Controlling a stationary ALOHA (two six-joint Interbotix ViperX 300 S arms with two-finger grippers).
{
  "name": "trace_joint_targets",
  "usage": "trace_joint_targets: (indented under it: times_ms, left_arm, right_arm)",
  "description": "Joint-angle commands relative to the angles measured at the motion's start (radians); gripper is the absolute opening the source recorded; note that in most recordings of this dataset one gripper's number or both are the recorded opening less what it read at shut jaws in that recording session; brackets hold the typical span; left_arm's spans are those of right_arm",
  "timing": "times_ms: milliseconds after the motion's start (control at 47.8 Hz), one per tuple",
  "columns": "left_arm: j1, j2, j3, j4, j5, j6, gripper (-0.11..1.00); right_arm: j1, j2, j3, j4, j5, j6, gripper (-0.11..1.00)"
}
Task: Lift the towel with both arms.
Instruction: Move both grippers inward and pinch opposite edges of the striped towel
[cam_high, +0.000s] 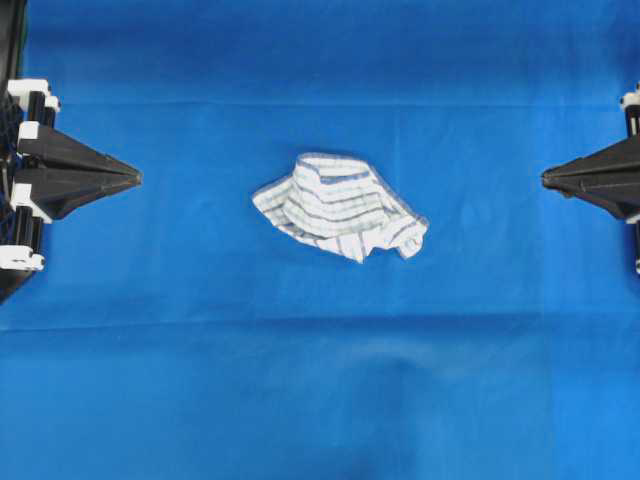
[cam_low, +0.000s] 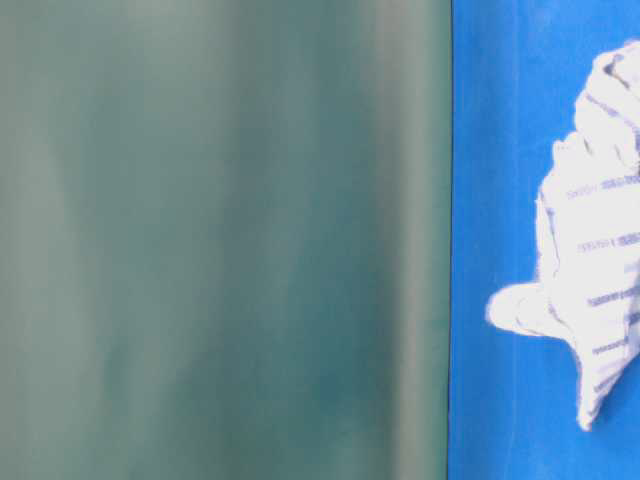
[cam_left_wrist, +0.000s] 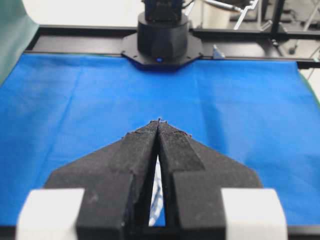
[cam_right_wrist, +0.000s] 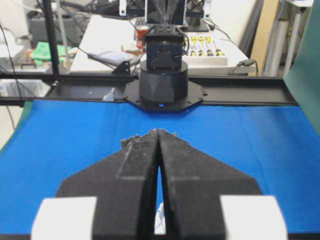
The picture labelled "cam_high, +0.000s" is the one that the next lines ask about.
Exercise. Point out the blue table cloth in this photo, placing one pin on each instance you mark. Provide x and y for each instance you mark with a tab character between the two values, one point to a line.
175	333

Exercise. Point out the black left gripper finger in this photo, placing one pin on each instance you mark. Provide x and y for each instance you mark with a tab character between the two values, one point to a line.
53	147
52	194

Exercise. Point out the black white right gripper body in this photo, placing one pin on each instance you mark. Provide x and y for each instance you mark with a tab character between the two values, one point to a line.
629	104

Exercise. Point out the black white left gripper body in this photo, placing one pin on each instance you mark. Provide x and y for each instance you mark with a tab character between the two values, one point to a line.
28	104

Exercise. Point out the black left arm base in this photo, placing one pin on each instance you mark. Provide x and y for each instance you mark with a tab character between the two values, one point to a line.
13	31

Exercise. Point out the white blue striped towel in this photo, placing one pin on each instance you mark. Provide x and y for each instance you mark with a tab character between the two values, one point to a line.
341	205

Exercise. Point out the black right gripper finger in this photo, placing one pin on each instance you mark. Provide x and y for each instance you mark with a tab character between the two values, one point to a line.
621	157
620	199

